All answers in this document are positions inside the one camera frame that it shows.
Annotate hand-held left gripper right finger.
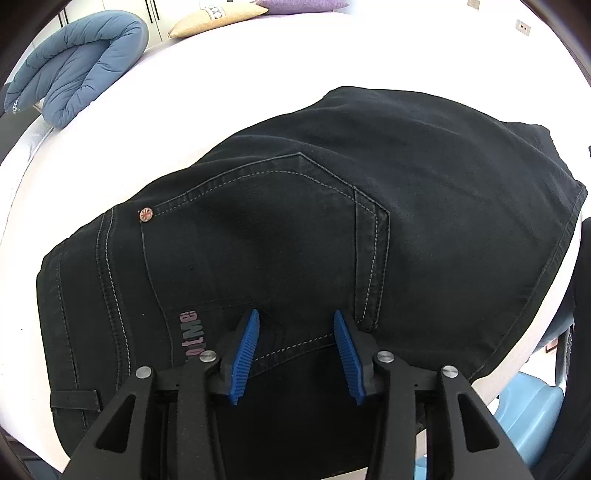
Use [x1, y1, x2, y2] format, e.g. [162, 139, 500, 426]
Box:
[333, 309, 537, 480]

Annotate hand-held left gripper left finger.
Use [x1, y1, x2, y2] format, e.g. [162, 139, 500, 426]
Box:
[65, 309, 260, 480]

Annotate black pants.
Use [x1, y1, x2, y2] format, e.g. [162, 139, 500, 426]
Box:
[36, 86, 588, 478]

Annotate light blue plastic stool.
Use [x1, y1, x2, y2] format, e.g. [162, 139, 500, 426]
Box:
[413, 372, 565, 480]

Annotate white bed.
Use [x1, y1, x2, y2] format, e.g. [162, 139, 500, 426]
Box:
[0, 0, 591, 476]

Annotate blue folded duvet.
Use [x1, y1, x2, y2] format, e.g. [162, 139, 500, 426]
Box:
[4, 12, 149, 129]

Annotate beige patterned pillow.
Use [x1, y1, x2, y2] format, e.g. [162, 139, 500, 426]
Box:
[168, 4, 269, 40]

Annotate purple pillow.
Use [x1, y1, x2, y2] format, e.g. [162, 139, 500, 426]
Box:
[255, 0, 350, 14]

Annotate white wardrobe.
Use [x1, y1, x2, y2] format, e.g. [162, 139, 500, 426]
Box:
[32, 0, 208, 51]

